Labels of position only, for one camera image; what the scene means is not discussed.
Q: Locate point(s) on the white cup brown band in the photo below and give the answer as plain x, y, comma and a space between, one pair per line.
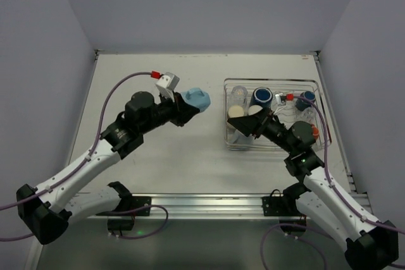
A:
254, 109

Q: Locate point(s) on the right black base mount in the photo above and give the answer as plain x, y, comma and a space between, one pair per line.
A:
276, 204

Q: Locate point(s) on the metal wire dish rack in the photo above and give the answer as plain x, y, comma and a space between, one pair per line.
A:
287, 114

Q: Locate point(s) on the orange cup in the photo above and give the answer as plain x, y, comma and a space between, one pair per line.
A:
315, 132

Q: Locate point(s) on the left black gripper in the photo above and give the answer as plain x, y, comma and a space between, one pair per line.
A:
177, 109

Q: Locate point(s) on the pale grey-blue mug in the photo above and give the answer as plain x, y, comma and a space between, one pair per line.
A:
240, 139

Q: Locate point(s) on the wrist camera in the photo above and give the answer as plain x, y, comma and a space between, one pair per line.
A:
282, 98
166, 85

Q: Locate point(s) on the aluminium front rail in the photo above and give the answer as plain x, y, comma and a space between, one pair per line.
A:
179, 206

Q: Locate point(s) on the small clear glass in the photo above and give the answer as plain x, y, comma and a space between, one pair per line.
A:
308, 115

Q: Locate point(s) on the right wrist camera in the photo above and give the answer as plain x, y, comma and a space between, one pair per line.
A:
282, 98

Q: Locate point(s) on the large dark blue mug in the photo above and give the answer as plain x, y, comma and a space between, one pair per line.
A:
261, 96

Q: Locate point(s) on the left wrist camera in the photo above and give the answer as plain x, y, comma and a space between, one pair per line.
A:
166, 85

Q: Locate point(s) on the light blue mug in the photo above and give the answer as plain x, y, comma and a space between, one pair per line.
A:
197, 98

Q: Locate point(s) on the small dark blue cup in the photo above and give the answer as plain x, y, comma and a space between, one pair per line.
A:
305, 100

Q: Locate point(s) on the cream cup brown band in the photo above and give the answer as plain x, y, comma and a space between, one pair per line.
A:
235, 111

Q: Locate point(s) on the clear faceted glass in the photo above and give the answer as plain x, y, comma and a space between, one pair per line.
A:
238, 96

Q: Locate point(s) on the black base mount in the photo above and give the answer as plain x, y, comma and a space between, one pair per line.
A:
139, 205
276, 204

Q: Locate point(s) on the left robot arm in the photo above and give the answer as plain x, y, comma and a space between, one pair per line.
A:
49, 208

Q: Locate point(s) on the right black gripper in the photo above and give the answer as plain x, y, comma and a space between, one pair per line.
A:
262, 123

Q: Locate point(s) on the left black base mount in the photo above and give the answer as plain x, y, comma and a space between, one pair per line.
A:
139, 205

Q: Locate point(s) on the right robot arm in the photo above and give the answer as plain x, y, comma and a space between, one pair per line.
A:
367, 242

